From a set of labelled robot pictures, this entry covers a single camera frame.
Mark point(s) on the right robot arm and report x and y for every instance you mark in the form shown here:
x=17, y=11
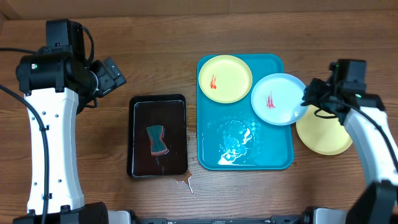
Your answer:
x=365, y=120

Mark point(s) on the black water tray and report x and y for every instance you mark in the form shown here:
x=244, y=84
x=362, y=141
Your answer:
x=168, y=111

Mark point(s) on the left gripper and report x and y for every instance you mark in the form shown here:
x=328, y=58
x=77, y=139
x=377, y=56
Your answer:
x=106, y=84

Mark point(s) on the green orange sponge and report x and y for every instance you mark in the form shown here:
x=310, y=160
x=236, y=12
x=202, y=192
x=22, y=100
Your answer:
x=156, y=137

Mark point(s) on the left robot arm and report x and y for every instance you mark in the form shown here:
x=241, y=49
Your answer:
x=57, y=84

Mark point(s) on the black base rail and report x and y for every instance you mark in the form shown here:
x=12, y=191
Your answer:
x=275, y=219

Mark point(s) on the yellow-green plate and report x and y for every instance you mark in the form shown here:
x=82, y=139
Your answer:
x=324, y=136
x=225, y=79

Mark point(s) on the teal plastic tray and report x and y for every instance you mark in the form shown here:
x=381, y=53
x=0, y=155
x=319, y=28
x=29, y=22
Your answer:
x=231, y=136

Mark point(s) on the light blue plate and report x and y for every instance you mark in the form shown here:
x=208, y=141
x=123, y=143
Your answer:
x=277, y=99

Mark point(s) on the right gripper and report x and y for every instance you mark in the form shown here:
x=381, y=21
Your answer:
x=312, y=97

